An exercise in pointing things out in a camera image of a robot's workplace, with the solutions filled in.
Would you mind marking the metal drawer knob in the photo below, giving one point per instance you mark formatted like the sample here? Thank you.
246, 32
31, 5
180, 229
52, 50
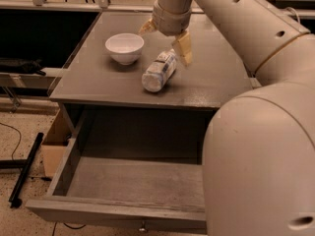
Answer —
143, 227

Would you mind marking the black cloth on rail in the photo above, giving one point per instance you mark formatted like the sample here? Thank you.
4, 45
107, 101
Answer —
21, 66

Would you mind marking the blue white plastic bottle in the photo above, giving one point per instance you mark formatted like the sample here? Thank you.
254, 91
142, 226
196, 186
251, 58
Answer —
158, 73

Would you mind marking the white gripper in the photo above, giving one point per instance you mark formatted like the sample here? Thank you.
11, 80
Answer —
169, 21

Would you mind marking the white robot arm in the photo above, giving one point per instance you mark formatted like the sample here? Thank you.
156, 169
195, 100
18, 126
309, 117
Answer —
259, 148

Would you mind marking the grey wooden cabinet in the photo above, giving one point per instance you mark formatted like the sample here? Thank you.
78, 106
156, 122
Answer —
106, 102

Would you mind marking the open grey top drawer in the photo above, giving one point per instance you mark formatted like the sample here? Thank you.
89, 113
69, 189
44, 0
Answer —
122, 185

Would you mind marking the black metal stand base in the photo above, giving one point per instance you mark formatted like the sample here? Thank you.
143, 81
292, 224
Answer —
24, 165

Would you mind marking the white ceramic bowl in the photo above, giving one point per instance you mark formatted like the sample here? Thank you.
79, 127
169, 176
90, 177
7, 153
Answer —
125, 48

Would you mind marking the cardboard box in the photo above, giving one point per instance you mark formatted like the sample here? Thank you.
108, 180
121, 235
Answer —
54, 144

